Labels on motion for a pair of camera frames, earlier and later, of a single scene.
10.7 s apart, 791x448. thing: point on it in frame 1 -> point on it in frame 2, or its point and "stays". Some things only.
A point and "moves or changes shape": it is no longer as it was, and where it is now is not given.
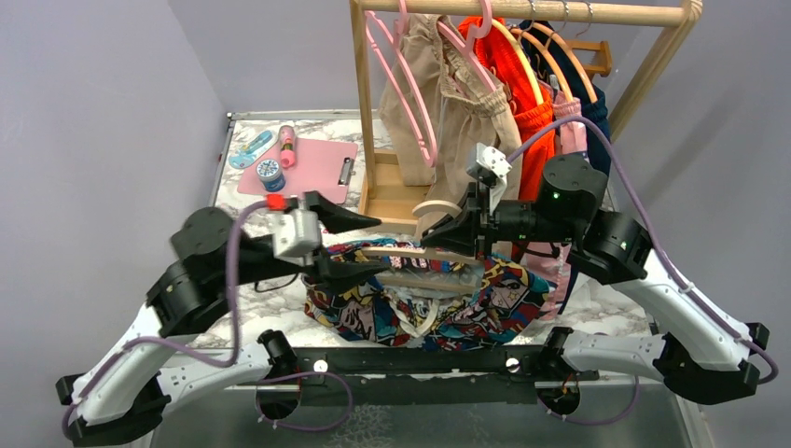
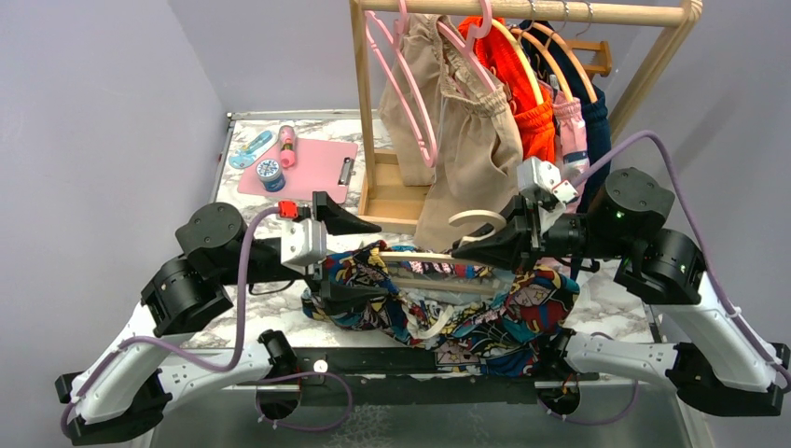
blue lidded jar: (270, 173) stays
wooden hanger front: (525, 60) stays
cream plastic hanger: (430, 214) moves or changes shape
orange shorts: (532, 112) stays
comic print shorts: (422, 295) moves or changes shape
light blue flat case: (243, 156) stays
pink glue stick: (287, 138) stays
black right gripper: (471, 228) -> (516, 245)
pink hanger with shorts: (467, 49) stays
